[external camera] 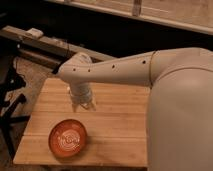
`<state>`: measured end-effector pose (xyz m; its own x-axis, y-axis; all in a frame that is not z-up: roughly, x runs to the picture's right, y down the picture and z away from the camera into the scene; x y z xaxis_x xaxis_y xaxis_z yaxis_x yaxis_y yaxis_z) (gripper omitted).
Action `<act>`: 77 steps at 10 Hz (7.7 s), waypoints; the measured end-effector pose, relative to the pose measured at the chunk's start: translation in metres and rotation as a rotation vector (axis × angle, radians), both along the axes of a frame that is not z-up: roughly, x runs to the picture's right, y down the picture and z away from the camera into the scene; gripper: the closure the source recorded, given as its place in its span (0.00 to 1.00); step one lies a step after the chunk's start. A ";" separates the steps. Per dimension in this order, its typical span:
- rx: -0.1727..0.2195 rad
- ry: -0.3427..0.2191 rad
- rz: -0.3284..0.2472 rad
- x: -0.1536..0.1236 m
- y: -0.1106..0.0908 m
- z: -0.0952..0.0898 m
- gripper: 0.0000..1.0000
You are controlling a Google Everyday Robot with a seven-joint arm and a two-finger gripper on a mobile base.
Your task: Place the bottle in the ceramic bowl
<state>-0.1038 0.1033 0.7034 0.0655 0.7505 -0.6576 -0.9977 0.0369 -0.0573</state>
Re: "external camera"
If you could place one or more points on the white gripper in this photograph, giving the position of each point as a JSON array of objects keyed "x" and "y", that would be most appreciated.
[{"x": 81, "y": 90}]

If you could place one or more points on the clear plastic bottle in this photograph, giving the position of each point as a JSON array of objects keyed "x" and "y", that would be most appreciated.
[{"x": 85, "y": 104}]

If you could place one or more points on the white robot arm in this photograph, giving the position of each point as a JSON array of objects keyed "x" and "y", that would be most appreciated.
[{"x": 180, "y": 109}]

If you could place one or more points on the orange ceramic bowl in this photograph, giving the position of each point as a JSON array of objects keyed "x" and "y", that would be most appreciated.
[{"x": 67, "y": 138}]

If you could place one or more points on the small white box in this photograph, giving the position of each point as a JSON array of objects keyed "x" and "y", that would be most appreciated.
[{"x": 34, "y": 33}]

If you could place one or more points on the black tripod stand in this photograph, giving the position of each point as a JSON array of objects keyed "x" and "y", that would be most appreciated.
[{"x": 10, "y": 80}]

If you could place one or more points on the long wooden beam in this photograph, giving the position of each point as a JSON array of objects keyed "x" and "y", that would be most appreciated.
[{"x": 49, "y": 44}]

